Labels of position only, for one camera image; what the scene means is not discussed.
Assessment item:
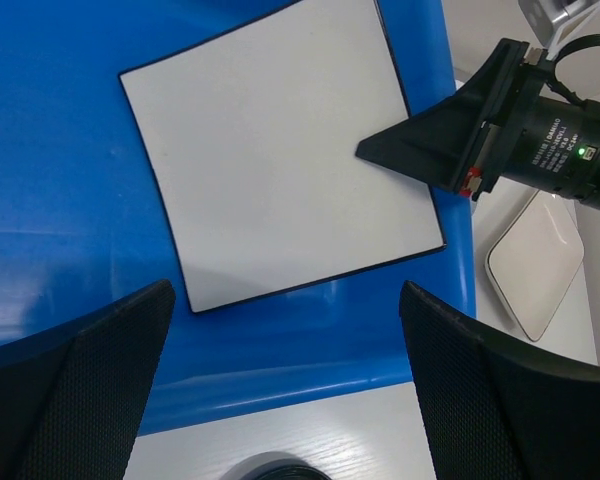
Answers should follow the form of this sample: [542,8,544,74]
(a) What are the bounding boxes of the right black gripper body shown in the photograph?
[447,39,600,211]

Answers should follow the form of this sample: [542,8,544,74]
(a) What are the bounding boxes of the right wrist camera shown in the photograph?
[517,0,600,50]

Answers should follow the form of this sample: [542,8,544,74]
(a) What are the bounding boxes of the large square white plate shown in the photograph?
[120,1,445,313]

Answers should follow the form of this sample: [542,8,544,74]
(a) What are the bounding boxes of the blue plastic bin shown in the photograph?
[0,1,476,434]

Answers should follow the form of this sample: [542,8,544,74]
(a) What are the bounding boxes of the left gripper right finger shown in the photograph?
[399,282,600,479]

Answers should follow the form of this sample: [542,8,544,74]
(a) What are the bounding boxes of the small rectangular white dish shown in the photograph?
[484,191,584,342]

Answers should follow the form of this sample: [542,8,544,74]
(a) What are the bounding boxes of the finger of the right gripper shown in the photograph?
[355,39,525,193]

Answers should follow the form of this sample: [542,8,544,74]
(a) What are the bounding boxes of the black round plate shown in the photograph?
[221,451,331,480]

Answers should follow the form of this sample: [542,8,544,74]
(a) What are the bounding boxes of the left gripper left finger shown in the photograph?
[0,280,175,479]

